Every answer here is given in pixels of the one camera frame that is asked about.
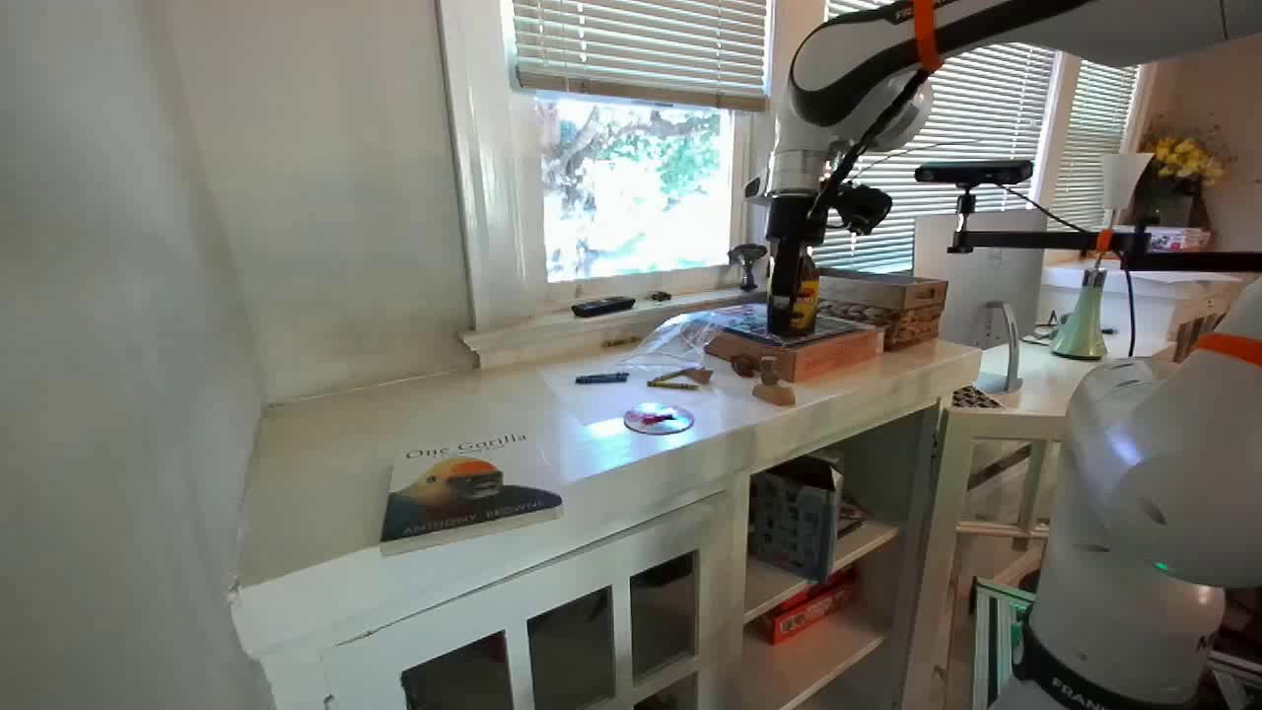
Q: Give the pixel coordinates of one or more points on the red cardboard box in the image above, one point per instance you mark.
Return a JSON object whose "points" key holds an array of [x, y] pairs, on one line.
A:
{"points": [[805, 609]]}

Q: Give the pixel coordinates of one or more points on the wooden triangle pieces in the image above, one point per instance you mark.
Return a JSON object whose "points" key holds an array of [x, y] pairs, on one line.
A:
{"points": [[680, 379]]}

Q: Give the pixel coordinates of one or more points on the green table lamp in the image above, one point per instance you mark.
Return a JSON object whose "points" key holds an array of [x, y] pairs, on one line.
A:
{"points": [[1081, 330]]}

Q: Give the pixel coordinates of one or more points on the reddish wooden box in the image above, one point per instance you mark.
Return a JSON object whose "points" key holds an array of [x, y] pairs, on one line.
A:
{"points": [[816, 358]]}

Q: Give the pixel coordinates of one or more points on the black stereo camera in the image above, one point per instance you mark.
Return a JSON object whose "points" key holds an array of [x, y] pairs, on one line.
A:
{"points": [[971, 171]]}

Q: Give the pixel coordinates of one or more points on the white slatted window blinds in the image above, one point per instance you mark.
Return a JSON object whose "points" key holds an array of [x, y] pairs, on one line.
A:
{"points": [[633, 44], [971, 120]]}

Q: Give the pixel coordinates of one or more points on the white cabinet with glass doors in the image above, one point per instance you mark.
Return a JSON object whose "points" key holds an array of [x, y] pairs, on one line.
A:
{"points": [[526, 595]]}

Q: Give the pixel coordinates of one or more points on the white computer monitor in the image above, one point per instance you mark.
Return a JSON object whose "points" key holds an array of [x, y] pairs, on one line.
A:
{"points": [[981, 282]]}

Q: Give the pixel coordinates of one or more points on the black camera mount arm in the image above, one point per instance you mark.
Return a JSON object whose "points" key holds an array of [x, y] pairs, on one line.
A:
{"points": [[1027, 242]]}

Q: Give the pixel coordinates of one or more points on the yellow flowers in vase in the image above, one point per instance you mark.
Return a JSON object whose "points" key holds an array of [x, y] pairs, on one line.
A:
{"points": [[1181, 158]]}

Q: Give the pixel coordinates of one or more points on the white framed window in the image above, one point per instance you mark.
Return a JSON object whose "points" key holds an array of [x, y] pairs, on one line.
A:
{"points": [[495, 171]]}

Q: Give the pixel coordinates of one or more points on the stacked wooden crates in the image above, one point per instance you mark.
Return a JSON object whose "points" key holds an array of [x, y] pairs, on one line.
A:
{"points": [[908, 311]]}

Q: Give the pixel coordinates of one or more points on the green framed panel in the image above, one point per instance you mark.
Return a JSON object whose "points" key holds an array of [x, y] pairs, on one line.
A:
{"points": [[1002, 646]]}

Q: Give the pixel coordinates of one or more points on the book with bird cover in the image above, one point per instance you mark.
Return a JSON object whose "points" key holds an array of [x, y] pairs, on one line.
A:
{"points": [[461, 493]]}

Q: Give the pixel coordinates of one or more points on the black remote control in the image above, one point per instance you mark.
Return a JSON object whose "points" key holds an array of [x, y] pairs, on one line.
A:
{"points": [[601, 307]]}

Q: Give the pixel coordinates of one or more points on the small wooden figure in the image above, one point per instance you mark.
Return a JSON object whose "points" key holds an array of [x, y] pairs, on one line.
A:
{"points": [[773, 390]]}

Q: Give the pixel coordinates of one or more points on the clear plastic bag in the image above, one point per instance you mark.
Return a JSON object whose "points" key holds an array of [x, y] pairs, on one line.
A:
{"points": [[675, 344]]}

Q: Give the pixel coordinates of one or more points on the blue plastic crate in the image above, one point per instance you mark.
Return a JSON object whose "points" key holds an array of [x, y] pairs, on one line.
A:
{"points": [[789, 528]]}

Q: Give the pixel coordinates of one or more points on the colourful round disc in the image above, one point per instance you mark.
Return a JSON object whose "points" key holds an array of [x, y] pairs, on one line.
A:
{"points": [[658, 420]]}

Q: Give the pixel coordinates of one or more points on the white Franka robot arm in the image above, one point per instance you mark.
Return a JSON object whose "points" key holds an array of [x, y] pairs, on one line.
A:
{"points": [[1159, 486]]}

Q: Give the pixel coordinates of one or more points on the black marker pen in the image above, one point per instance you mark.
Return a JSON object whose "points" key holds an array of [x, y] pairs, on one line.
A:
{"points": [[601, 376]]}

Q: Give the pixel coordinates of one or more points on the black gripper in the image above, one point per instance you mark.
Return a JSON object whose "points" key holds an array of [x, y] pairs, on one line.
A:
{"points": [[795, 224]]}

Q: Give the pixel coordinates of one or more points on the yellow green crayon box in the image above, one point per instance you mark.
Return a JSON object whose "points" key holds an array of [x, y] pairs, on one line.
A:
{"points": [[805, 311]]}

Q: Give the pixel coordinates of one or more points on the small black stand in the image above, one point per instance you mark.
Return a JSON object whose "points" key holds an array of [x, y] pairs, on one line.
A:
{"points": [[747, 262]]}

